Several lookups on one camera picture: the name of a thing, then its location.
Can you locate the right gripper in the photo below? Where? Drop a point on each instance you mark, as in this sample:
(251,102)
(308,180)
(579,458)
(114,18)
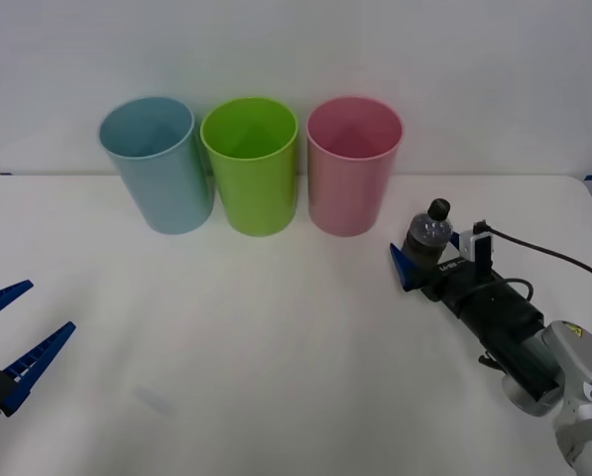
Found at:
(456,285)

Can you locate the small dark plastic bottle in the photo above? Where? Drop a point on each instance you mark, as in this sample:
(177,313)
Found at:
(427,238)

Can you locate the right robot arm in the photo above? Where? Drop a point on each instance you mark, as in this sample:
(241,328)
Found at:
(533,342)

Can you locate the pink plastic bin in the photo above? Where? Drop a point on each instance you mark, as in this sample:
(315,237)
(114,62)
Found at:
(345,198)

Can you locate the green plastic bin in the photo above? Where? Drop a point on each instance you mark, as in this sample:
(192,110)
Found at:
(256,198)

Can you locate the pale blue plastic bin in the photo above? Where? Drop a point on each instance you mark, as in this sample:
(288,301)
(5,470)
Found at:
(171,198)

